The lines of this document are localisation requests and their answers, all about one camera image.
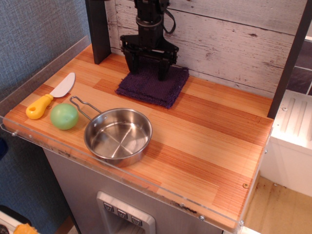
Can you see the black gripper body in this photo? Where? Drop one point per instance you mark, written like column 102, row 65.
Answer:
column 151, row 43

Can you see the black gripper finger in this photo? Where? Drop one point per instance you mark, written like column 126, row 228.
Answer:
column 132, row 60
column 163, row 68

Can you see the purple towel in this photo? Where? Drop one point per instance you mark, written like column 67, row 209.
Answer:
column 145, row 85

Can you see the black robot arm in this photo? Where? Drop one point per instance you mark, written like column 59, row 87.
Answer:
column 153, row 19

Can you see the small stainless steel pan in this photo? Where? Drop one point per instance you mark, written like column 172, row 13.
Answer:
column 119, row 136

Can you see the green toy ball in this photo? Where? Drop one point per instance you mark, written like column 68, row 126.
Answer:
column 64, row 116

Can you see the clear acrylic left guard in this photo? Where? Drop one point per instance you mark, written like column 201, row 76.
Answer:
column 42, row 75

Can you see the grey toy fridge cabinet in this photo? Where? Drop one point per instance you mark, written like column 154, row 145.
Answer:
column 81, row 184

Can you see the silver dispenser button panel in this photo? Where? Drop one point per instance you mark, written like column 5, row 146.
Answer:
column 119, row 217

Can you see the orange object bottom left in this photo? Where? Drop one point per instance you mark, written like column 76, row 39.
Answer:
column 25, row 229

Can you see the dark left shelf post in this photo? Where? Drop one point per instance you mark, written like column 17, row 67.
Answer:
column 98, row 27

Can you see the dark shelf post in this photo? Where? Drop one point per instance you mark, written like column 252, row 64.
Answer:
column 291, row 60
column 98, row 27

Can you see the yellow handled toy knife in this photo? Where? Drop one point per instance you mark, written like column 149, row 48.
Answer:
column 37, row 109

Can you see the dark right shelf post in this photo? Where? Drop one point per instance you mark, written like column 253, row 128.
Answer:
column 291, row 60

